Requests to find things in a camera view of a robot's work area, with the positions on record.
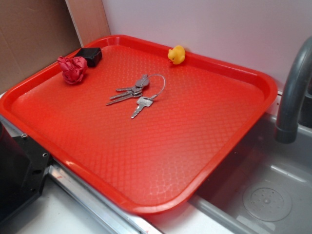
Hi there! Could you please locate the red paper ball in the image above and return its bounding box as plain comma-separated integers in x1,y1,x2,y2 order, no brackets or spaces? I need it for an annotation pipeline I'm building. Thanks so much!
57,56,88,84

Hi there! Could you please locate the red plastic serving tray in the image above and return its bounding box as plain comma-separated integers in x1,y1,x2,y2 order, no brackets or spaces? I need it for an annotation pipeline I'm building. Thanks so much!
0,35,277,215

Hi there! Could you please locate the silver key bunch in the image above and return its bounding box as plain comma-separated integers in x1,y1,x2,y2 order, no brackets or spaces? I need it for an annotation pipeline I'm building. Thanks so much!
106,74,149,106

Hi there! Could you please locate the yellow rubber duck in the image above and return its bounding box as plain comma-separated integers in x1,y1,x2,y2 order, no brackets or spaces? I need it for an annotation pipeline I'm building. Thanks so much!
167,45,186,65

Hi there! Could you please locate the small black plastic box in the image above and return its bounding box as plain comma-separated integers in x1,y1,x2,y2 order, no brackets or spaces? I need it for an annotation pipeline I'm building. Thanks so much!
75,47,102,67

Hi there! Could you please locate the grey toy sink faucet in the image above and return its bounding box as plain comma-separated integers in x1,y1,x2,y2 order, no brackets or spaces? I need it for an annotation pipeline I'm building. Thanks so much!
274,37,312,144

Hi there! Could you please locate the grey plastic sink basin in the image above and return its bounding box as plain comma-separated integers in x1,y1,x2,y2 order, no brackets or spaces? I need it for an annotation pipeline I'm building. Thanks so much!
146,114,312,234

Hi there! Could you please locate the round sink drain cover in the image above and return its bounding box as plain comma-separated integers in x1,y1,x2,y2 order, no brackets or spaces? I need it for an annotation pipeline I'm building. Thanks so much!
242,182,292,222

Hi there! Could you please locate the brown cardboard panel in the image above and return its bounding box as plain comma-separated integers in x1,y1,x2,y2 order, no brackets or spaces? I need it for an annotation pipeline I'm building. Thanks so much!
0,0,110,93

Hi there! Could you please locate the silver key with cable loop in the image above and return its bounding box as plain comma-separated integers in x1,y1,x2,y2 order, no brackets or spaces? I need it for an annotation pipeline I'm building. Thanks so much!
131,74,166,119

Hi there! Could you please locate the silver metal counter rail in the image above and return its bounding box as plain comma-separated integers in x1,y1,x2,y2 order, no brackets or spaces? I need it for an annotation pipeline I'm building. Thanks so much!
0,114,152,234

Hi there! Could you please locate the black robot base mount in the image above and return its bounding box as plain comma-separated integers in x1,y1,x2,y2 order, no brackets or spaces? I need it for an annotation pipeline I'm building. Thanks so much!
0,124,52,225

